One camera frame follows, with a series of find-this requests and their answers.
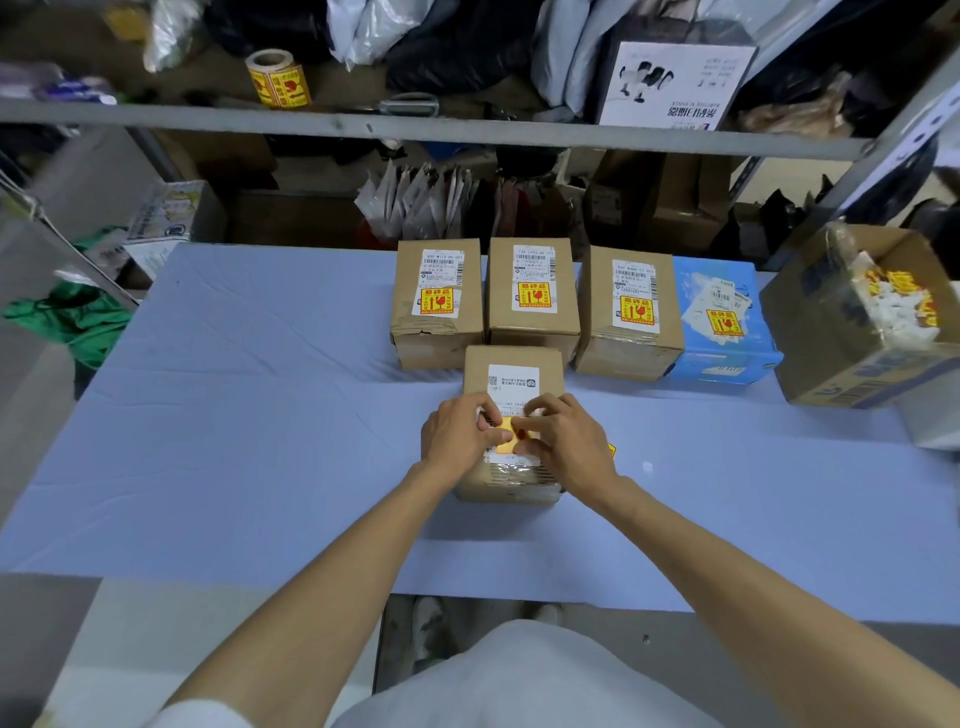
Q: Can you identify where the person's right hand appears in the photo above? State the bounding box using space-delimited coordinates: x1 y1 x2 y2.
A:
510 393 621 512

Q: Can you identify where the person's left hand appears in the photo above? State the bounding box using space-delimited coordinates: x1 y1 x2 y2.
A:
420 393 506 489

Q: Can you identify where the yellow warning sticker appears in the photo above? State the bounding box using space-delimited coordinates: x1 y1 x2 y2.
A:
495 417 543 456

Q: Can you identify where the cardboard box with white label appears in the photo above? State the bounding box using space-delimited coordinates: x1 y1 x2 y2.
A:
452 345 568 506

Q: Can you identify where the person's left forearm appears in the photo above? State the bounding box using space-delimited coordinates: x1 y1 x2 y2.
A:
161 460 462 728

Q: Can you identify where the person's right forearm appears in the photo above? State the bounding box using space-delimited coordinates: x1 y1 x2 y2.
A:
573 475 960 728

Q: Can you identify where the cardboard box with yellow sticker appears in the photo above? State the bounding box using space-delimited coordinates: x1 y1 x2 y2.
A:
389 238 486 372
573 245 687 383
486 237 582 367

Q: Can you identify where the blue box with yellow sticker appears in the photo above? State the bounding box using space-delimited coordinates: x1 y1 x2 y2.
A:
664 255 784 387

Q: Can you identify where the light blue table cloth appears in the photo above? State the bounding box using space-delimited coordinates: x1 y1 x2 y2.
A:
0 241 960 628

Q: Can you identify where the bundle of white packets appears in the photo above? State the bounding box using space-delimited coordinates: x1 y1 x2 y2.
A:
354 160 475 243

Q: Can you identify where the person's white shirt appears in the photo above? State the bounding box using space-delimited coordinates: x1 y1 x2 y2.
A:
146 618 723 728

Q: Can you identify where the brown cardboard box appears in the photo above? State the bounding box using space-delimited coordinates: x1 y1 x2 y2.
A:
583 150 751 256

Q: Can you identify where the open cardboard box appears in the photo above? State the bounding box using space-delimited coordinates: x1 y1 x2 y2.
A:
759 222 960 411

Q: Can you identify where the white printed box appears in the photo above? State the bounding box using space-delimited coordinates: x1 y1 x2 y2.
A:
594 16 759 132

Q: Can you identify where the grey plastic bag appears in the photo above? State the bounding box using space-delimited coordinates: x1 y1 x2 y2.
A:
531 0 639 114

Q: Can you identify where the black plastic bag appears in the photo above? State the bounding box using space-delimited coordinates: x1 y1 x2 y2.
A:
384 0 549 97

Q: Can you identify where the small white printed carton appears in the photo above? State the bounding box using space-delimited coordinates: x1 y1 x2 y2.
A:
122 180 228 280

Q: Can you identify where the pile of sticker sheets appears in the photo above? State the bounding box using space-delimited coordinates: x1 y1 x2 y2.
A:
849 251 942 348

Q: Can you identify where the roll of yellow stickers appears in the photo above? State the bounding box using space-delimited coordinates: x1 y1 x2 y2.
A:
245 48 313 111

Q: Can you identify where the white plastic bag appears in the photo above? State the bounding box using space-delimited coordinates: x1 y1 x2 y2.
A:
326 0 436 72

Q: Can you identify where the green cloth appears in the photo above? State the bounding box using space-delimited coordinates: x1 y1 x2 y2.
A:
1 226 136 371

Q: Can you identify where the clear plastic bag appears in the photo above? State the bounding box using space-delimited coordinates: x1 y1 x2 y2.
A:
142 0 205 75

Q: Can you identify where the grey metal shelf rail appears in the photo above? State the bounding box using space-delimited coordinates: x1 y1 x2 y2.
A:
0 97 873 162

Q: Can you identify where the grey metal shelf post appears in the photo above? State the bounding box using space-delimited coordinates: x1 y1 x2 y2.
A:
763 45 960 273

